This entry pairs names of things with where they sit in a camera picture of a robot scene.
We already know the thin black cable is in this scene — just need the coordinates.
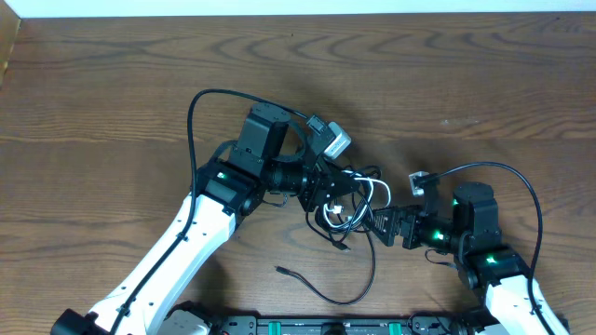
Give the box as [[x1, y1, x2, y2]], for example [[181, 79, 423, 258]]
[[305, 165, 387, 253]]

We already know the black usb cable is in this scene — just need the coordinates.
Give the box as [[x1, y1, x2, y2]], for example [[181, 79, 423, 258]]
[[274, 222, 377, 307]]

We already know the camera black cable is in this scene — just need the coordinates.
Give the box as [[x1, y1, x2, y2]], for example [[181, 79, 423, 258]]
[[426, 161, 560, 335], [109, 87, 330, 335]]

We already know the left camera black cable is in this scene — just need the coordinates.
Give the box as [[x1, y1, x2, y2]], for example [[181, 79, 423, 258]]
[[109, 87, 330, 335]]

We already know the white usb cable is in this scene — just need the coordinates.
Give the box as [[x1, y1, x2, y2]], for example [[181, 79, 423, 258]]
[[321, 169, 393, 230]]

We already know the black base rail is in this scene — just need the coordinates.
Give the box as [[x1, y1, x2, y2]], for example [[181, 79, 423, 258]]
[[157, 315, 467, 335]]

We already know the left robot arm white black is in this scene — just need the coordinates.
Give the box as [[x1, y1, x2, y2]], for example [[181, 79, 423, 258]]
[[51, 102, 359, 334]]

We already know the right camera black cable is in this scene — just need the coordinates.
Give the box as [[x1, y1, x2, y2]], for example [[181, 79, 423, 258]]
[[426, 161, 560, 335]]

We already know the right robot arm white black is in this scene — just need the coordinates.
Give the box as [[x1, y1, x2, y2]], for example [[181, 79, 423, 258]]
[[364, 181, 569, 334]]

